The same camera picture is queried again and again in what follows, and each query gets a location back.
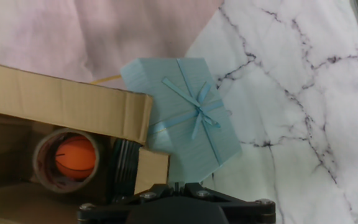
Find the black ribbed object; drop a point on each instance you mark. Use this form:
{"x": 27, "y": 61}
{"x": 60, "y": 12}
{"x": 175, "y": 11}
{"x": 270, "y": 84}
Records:
{"x": 123, "y": 168}

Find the orange mini basketball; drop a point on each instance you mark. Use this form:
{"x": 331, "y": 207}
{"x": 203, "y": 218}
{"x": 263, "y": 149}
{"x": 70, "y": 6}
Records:
{"x": 76, "y": 158}

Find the light blue gift box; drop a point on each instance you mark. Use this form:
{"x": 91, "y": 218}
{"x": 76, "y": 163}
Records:
{"x": 182, "y": 140}

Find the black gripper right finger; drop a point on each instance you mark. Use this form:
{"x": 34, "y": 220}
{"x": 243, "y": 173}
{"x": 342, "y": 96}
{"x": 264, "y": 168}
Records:
{"x": 247, "y": 211}

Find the brown tape roll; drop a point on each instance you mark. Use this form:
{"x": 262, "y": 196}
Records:
{"x": 43, "y": 161}

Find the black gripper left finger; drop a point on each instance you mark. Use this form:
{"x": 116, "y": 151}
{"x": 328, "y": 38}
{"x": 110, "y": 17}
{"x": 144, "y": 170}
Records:
{"x": 110, "y": 211}

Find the marble pink black cloth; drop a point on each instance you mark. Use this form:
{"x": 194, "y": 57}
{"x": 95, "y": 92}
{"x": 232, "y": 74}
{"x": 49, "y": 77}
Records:
{"x": 291, "y": 155}

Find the brown cardboard box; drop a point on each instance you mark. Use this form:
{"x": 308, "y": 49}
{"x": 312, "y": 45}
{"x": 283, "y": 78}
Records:
{"x": 57, "y": 99}

